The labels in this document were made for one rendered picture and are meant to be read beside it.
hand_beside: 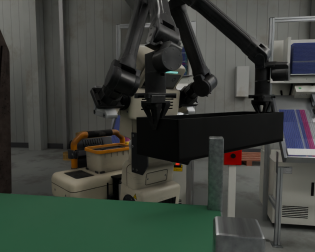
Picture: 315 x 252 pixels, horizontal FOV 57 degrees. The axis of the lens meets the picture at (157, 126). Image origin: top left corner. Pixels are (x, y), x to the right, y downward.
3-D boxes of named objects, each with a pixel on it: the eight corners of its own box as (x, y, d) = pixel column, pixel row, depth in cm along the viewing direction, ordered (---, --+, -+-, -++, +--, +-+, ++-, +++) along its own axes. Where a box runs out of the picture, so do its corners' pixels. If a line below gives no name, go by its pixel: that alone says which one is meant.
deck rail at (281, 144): (285, 162, 227) (287, 157, 223) (282, 162, 228) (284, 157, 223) (272, 99, 273) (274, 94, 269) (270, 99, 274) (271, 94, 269)
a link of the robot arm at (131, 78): (122, 86, 109) (109, 81, 107) (135, 68, 103) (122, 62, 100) (121, 104, 103) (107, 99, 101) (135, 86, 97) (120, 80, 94)
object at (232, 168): (246, 241, 240) (249, 147, 232) (217, 239, 244) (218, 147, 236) (243, 228, 263) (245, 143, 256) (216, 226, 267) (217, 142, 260)
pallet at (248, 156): (272, 157, 573) (273, 152, 572) (283, 167, 494) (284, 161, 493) (212, 155, 591) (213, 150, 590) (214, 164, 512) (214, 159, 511)
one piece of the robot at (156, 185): (90, 216, 133) (97, 81, 120) (153, 198, 158) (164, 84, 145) (122, 246, 114) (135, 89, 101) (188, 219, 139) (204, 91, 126)
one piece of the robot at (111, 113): (92, 114, 114) (94, 85, 111) (104, 113, 117) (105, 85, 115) (106, 119, 106) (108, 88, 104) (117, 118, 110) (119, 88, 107)
